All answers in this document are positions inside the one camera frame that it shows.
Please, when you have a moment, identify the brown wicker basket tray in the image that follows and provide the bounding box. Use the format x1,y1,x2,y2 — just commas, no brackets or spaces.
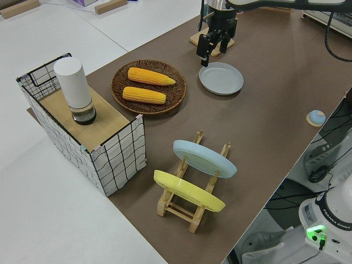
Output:
111,59,188,115

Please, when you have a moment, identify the black coiled cable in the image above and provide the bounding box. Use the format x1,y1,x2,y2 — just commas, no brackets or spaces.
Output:
307,166,328,184

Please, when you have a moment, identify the wooden dish rack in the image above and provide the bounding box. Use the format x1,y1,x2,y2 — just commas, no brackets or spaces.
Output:
156,129,232,234

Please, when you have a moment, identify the gray plate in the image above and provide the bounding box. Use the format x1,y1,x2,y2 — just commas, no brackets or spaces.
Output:
199,62,244,96

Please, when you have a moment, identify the light wooden block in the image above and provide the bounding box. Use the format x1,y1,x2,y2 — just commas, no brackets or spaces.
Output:
0,3,28,20
95,0,121,14

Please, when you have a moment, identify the yellow plate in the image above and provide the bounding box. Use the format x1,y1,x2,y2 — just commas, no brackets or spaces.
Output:
153,169,227,213

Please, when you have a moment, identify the wooden mug tree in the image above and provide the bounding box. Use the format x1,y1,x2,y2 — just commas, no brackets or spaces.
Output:
189,31,235,58

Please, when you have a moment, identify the yellow corn cob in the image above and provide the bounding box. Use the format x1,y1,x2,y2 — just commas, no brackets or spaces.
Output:
122,86,167,105
128,67,177,86

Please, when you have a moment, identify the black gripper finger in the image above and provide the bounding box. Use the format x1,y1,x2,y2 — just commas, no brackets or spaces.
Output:
196,32,222,68
219,32,231,54

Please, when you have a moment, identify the purple box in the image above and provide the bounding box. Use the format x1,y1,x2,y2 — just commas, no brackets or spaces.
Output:
71,0,98,7

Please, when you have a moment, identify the white cylinder with dark base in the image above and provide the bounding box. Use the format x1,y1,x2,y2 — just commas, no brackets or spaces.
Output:
53,56,97,126

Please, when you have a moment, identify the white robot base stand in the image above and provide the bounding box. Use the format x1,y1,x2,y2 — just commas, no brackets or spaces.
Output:
241,134,342,264

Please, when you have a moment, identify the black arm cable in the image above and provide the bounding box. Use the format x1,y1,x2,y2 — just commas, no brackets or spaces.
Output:
196,0,207,31
326,10,352,63

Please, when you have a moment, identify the black wire basket white liner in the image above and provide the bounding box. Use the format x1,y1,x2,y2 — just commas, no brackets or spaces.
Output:
15,52,147,197

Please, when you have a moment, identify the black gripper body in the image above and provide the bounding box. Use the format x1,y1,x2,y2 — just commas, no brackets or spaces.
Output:
206,7,238,39

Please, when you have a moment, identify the light wooden lid board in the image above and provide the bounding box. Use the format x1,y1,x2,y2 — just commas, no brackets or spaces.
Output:
37,88,130,147

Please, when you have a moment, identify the light blue plate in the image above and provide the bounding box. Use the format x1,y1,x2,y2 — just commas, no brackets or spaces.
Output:
173,139,238,179

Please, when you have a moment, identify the blue call bell wooden base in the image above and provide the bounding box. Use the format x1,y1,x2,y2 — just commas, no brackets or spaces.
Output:
306,109,327,128

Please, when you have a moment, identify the cream toaster oven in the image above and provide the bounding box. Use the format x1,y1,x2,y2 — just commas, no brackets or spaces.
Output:
301,9,352,36

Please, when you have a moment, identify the brown table mat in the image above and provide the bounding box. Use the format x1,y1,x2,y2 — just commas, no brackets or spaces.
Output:
26,8,352,264

